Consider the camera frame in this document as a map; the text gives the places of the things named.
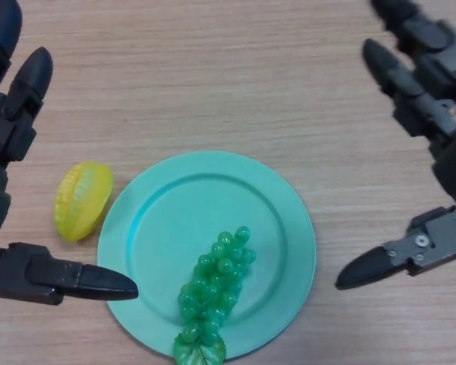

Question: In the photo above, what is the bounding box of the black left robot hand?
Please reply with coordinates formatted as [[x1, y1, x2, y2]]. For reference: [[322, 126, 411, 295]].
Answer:
[[0, 0, 139, 306]]

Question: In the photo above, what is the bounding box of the green grapes bunch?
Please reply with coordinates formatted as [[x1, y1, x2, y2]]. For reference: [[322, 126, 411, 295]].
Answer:
[[173, 225, 258, 365]]

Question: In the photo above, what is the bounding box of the green round plate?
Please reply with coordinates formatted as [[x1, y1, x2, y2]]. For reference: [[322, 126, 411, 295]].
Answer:
[[97, 150, 318, 362]]

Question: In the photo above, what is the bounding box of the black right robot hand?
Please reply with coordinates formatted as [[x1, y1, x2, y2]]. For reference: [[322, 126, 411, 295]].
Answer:
[[334, 0, 456, 290]]

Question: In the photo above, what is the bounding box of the yellow starfruit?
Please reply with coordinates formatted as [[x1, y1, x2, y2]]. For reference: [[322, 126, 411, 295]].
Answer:
[[52, 160, 114, 243]]

